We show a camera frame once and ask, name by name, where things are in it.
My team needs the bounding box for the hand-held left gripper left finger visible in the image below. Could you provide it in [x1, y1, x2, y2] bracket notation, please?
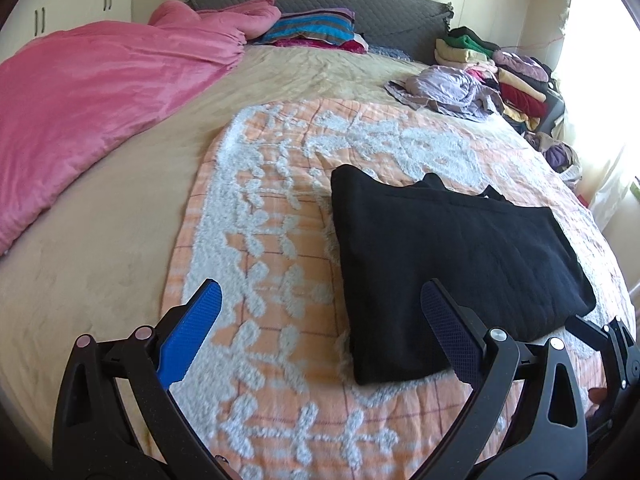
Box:
[52, 279, 236, 480]

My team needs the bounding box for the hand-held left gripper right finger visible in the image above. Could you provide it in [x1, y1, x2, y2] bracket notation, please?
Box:
[420, 280, 589, 480]

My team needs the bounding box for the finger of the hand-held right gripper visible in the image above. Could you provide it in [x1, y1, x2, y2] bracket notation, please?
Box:
[565, 313, 640, 401]

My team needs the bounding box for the black sweatshirt with orange patches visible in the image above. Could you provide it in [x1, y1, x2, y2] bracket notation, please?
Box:
[330, 164, 597, 387]

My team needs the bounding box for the pile of folded clothes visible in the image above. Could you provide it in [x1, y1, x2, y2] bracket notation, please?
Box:
[434, 26, 581, 171]

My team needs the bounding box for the bed with beige sheet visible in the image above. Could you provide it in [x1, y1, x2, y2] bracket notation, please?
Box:
[0, 40, 640, 480]

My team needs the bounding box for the orange and white tufted blanket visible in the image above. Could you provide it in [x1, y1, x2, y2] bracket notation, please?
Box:
[160, 99, 633, 480]

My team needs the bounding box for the lilac crumpled garment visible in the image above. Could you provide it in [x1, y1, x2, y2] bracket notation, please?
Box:
[385, 66, 501, 122]

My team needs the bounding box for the white curtain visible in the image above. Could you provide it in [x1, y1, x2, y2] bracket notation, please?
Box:
[550, 0, 640, 231]

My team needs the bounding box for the pink duvet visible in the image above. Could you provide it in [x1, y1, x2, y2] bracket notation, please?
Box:
[0, 1, 282, 257]

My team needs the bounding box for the blue-grey patterned cloth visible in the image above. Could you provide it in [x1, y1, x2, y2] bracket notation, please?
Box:
[367, 45, 409, 62]

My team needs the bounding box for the magenta pillow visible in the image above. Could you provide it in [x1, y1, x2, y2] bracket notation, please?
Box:
[272, 35, 370, 55]

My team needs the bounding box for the striped pillow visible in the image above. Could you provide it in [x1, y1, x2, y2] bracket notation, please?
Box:
[260, 8, 357, 46]

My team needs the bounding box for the grey quilted headboard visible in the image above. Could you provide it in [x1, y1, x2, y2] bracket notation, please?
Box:
[184, 0, 455, 61]

